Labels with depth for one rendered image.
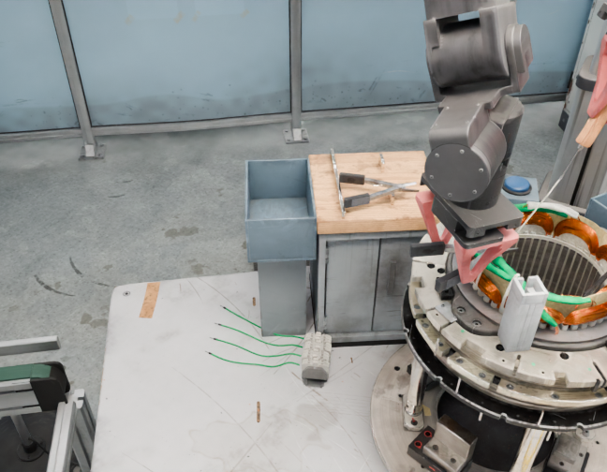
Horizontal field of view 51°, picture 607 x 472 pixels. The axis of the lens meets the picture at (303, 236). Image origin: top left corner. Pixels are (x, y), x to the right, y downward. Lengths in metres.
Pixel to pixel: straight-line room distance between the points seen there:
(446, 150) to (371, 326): 0.62
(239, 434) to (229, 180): 2.02
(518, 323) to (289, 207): 0.52
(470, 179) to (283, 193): 0.61
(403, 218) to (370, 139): 2.31
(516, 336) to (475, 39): 0.33
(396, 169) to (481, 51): 0.51
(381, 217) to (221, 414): 0.41
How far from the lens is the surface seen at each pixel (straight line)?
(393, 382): 1.09
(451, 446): 0.98
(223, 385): 1.11
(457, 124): 0.56
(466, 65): 0.60
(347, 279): 1.05
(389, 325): 1.14
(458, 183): 0.57
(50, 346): 1.24
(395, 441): 1.02
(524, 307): 0.71
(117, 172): 3.11
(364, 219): 0.96
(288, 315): 1.13
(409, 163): 1.10
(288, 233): 0.97
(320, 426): 1.05
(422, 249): 0.75
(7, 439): 2.13
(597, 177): 1.29
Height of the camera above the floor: 1.65
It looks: 39 degrees down
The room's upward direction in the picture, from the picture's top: straight up
